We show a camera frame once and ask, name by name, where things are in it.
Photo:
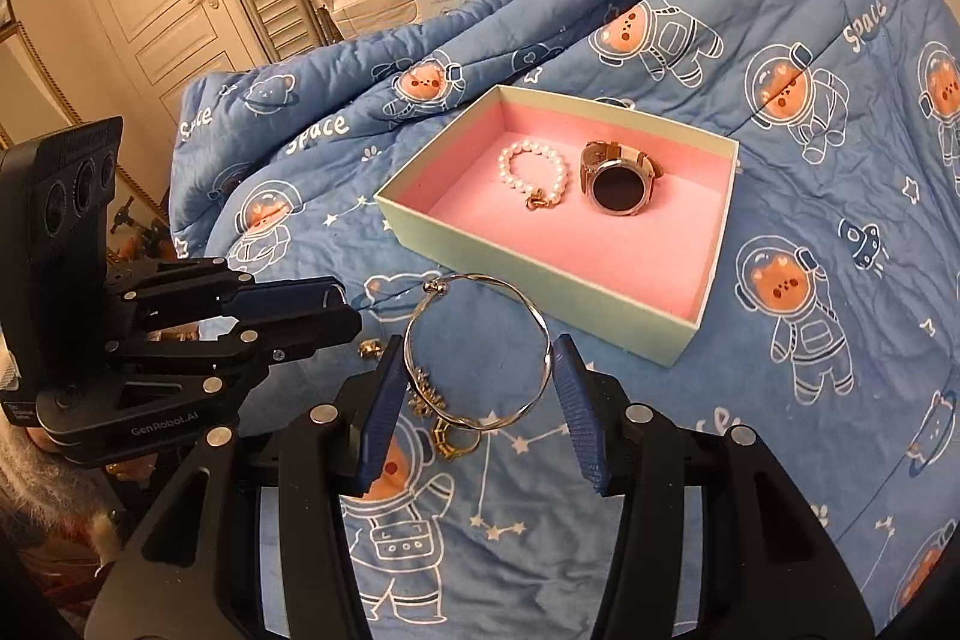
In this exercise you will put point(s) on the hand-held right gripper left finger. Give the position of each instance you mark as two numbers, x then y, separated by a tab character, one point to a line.
382	400

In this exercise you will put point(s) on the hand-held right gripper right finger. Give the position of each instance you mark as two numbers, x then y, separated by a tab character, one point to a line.
577	407

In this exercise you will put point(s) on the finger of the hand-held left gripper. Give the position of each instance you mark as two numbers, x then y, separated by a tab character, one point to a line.
315	331
300	295

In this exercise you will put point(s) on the silver bangle with charms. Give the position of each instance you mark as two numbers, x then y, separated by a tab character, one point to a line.
525	407

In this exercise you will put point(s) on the small gold earring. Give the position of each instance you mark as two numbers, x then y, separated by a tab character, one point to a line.
368	349

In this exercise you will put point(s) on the green box with pink lining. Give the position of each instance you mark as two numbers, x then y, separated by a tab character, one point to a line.
600	250

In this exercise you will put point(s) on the blue astronaut bear blanket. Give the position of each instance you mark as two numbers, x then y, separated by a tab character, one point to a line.
750	385

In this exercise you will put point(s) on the rose gold wristwatch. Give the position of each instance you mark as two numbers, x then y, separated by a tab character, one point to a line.
619	186

